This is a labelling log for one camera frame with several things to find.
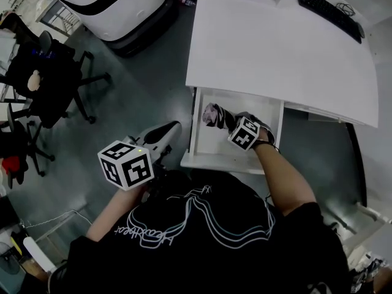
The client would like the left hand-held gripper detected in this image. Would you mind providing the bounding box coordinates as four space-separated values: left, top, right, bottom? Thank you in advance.
97 120 183 192

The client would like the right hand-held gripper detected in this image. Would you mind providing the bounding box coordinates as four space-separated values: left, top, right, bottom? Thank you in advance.
227 111 277 151

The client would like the pink and black umbrella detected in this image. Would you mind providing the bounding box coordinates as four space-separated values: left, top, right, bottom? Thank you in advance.
202 102 243 132

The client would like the white drawer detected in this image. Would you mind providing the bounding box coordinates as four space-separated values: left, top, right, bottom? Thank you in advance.
179 86 285 176

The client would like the person's right forearm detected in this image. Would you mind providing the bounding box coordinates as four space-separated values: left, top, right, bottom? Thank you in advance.
254 139 318 217

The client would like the person's left forearm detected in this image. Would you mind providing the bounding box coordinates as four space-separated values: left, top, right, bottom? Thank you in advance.
85 183 151 243

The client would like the white desk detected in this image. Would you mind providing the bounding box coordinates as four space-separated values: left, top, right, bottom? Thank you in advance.
184 0 381 129

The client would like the person's black printed shirt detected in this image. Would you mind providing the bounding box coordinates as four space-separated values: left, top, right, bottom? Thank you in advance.
48 168 350 294

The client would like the black swivel chair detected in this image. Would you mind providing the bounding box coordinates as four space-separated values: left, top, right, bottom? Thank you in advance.
0 102 56 190

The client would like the black office chair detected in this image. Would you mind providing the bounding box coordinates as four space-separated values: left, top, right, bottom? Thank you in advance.
0 29 112 130

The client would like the red cloth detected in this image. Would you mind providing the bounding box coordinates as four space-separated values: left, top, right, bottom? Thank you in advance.
1 156 21 176

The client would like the beige plush toy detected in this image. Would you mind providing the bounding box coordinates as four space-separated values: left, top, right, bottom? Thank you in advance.
26 69 42 92

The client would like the white ornate chair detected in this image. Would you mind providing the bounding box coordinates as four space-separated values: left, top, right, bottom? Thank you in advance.
336 200 392 258

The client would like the black keyboard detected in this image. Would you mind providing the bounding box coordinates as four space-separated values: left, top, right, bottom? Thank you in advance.
294 0 363 45

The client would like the large white and black robot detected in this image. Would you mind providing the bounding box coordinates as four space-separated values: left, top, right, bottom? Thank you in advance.
42 0 179 58

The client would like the black coiled cable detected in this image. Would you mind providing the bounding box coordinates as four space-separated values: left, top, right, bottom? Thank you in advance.
334 2 356 18

